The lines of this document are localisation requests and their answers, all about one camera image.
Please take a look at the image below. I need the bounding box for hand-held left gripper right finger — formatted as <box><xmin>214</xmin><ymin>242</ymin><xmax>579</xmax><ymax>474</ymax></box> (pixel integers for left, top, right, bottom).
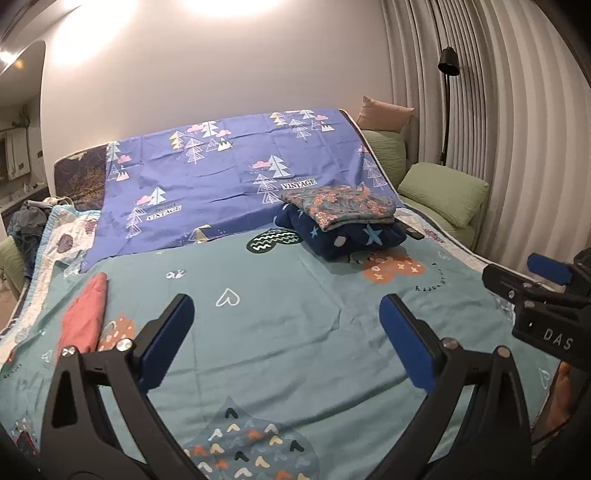
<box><xmin>369</xmin><ymin>294</ymin><xmax>532</xmax><ymax>480</ymax></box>

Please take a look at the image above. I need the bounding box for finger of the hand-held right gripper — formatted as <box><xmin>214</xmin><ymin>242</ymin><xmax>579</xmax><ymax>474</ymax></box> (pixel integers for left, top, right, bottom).
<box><xmin>482</xmin><ymin>264</ymin><xmax>543</xmax><ymax>308</ymax></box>
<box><xmin>527</xmin><ymin>248</ymin><xmax>591</xmax><ymax>296</ymax></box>

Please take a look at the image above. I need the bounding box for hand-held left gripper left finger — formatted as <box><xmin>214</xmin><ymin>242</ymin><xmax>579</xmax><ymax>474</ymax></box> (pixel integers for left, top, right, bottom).
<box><xmin>39</xmin><ymin>294</ymin><xmax>204</xmax><ymax>480</ymax></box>

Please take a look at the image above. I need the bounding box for floral print garment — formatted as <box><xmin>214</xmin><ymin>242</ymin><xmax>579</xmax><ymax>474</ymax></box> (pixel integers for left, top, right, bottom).
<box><xmin>281</xmin><ymin>185</ymin><xmax>398</xmax><ymax>232</ymax></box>

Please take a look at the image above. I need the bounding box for grey blue clothes pile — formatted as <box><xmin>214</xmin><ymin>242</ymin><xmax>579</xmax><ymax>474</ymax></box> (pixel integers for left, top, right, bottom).
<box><xmin>7</xmin><ymin>198</ymin><xmax>61</xmax><ymax>278</ymax></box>

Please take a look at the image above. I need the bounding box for person's right hand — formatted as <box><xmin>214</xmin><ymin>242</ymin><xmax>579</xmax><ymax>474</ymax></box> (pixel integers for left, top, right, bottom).
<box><xmin>549</xmin><ymin>362</ymin><xmax>578</xmax><ymax>432</ymax></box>

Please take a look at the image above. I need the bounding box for pink folded cloth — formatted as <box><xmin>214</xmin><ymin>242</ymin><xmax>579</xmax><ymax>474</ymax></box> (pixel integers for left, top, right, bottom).
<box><xmin>58</xmin><ymin>272</ymin><xmax>109</xmax><ymax>356</ymax></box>

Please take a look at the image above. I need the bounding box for large green pillow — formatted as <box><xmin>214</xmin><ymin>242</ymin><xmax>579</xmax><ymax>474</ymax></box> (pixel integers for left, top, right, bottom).
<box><xmin>397</xmin><ymin>161</ymin><xmax>490</xmax><ymax>229</ymax></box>

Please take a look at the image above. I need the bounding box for navy star print garment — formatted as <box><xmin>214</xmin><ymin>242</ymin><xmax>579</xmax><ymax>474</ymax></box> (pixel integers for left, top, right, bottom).
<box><xmin>274</xmin><ymin>203</ymin><xmax>409</xmax><ymax>264</ymax></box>

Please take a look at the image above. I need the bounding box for teal printed bedsheet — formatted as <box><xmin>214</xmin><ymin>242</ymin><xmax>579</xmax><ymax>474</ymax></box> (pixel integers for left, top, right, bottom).
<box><xmin>0</xmin><ymin>217</ymin><xmax>561</xmax><ymax>480</ymax></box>

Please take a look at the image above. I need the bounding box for white patterned quilt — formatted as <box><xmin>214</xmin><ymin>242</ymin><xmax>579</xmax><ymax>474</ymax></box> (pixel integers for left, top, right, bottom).
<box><xmin>0</xmin><ymin>205</ymin><xmax>102</xmax><ymax>365</ymax></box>

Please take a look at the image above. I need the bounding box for beige pleated curtain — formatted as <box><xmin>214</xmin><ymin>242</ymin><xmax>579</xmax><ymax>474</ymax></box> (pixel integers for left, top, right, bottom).
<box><xmin>381</xmin><ymin>0</ymin><xmax>591</xmax><ymax>287</ymax></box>

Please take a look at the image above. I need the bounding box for purple tree print sheet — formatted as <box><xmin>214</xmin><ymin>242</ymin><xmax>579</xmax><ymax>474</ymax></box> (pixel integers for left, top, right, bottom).
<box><xmin>81</xmin><ymin>108</ymin><xmax>400</xmax><ymax>273</ymax></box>

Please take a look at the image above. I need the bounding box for green cushion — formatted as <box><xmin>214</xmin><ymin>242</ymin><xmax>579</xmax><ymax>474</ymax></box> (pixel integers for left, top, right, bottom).
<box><xmin>0</xmin><ymin>237</ymin><xmax>28</xmax><ymax>301</ymax></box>

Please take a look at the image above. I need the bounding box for small green pillow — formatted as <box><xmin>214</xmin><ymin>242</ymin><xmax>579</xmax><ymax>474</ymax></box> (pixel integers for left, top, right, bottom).
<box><xmin>360</xmin><ymin>129</ymin><xmax>407</xmax><ymax>185</ymax></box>

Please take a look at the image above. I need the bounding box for dark printed mattress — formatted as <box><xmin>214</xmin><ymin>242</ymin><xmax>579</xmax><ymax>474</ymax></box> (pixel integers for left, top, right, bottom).
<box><xmin>51</xmin><ymin>143</ymin><xmax>109</xmax><ymax>213</ymax></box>

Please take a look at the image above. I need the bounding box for peach pillow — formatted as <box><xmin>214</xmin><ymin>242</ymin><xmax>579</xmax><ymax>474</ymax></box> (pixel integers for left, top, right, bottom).
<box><xmin>358</xmin><ymin>96</ymin><xmax>415</xmax><ymax>134</ymax></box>

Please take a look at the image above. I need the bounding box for black floor lamp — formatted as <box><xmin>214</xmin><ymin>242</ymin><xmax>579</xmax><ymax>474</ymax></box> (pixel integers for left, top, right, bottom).
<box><xmin>438</xmin><ymin>46</ymin><xmax>460</xmax><ymax>167</ymax></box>

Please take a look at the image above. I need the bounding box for white wall cabinet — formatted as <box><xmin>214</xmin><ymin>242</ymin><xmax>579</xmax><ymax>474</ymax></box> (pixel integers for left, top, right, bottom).
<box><xmin>0</xmin><ymin>127</ymin><xmax>33</xmax><ymax>181</ymax></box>

